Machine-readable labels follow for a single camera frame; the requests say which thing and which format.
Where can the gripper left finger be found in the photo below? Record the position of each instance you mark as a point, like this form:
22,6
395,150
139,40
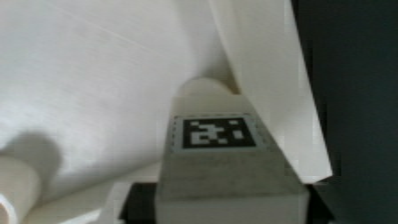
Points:
138,213

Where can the white table leg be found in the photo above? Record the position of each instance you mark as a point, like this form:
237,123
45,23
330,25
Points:
228,182

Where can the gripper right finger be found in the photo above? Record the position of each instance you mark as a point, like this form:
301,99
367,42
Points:
319,212

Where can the white square tabletop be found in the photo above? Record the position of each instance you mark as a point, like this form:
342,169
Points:
99,56

